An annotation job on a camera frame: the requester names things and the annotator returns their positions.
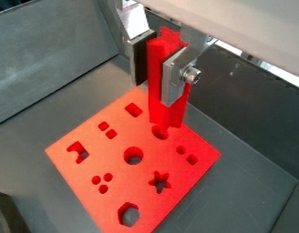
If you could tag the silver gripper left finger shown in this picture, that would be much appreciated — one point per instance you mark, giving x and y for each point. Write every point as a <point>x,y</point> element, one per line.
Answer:
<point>137,33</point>

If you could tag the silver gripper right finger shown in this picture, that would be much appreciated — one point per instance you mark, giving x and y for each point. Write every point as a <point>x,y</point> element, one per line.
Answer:
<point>179,66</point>

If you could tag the black object at corner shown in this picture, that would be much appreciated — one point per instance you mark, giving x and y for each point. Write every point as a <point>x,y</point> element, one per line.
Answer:
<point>11,220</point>

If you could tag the red shape-sorting board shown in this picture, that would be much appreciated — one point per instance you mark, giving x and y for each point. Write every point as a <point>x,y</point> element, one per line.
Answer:
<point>130,172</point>

